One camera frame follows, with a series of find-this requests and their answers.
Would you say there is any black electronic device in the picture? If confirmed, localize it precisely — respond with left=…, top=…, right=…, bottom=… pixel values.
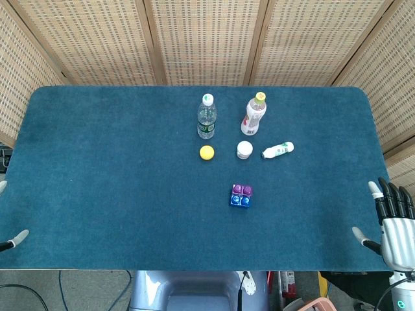
left=0, top=144, right=12, bottom=173

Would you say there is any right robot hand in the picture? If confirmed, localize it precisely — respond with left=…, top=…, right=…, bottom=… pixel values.
left=352, top=177, right=415, bottom=272

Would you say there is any clear water bottle green label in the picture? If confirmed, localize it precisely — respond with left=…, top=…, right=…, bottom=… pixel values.
left=196, top=93, right=218, bottom=141

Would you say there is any woven bamboo screen panel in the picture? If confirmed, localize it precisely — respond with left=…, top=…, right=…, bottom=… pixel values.
left=0, top=0, right=67, bottom=148
left=332, top=0, right=415, bottom=203
left=142, top=0, right=270, bottom=87
left=248, top=0, right=405, bottom=87
left=8, top=0, right=168, bottom=87

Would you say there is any small white bottle green print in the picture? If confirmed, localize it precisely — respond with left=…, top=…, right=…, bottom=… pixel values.
left=261, top=141, right=295, bottom=160

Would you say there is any white drink bottle yellow cap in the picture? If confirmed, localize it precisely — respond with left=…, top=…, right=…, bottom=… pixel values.
left=240, top=91, right=268, bottom=136

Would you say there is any white round jar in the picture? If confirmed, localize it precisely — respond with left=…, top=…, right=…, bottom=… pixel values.
left=236, top=141, right=254, bottom=160

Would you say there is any red fire extinguisher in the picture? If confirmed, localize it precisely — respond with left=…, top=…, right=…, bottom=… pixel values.
left=279, top=271, right=298, bottom=301

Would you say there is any pink plastic basket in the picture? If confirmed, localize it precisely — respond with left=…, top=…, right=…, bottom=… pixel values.
left=285, top=298, right=332, bottom=311

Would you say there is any black torso cable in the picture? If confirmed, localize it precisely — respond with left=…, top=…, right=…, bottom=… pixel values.
left=237, top=274, right=249, bottom=311

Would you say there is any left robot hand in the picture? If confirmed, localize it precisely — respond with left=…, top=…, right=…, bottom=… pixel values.
left=0, top=180, right=30, bottom=253

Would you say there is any blue floor cable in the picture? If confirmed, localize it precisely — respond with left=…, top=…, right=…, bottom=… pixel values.
left=58, top=270, right=134, bottom=311

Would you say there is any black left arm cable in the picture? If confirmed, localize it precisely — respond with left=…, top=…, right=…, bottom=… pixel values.
left=0, top=284, right=49, bottom=311

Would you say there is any robot torso base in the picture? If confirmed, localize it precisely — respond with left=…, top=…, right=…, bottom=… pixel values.
left=128, top=270, right=270, bottom=311

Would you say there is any blue purple toy block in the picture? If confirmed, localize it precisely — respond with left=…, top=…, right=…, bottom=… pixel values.
left=230, top=193, right=253, bottom=210

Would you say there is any dark blue table cloth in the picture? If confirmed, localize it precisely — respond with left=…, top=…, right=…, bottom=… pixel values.
left=0, top=86, right=395, bottom=271

